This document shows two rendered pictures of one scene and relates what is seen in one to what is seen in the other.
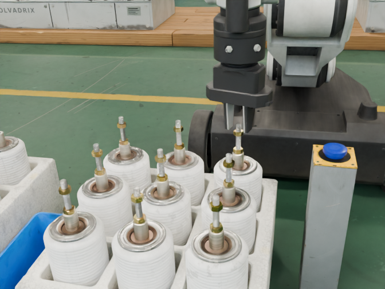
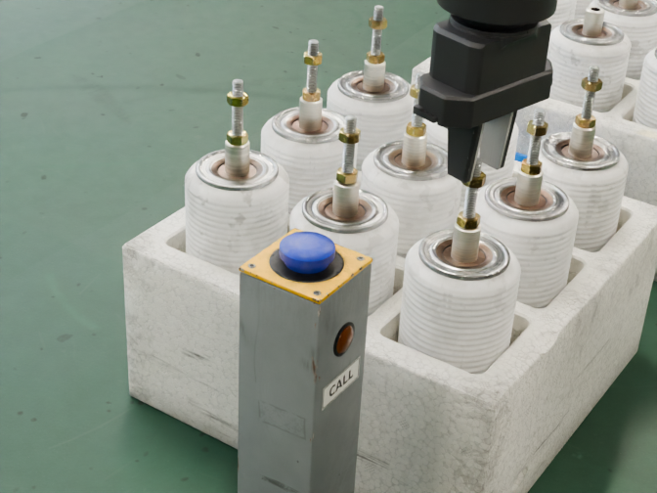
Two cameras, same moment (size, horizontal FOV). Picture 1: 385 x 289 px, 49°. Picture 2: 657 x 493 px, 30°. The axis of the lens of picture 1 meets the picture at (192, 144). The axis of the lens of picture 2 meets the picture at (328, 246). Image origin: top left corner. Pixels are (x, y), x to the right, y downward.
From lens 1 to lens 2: 1.29 m
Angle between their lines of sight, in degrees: 89
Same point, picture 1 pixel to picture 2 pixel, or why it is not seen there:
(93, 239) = (337, 101)
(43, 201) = (637, 192)
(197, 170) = (484, 216)
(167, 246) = (274, 144)
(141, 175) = not seen: hidden behind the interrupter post
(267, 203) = (400, 352)
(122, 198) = (435, 138)
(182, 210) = (367, 183)
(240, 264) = (188, 186)
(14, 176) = (641, 111)
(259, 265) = (234, 282)
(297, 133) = not seen: outside the picture
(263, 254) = not seen: hidden behind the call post
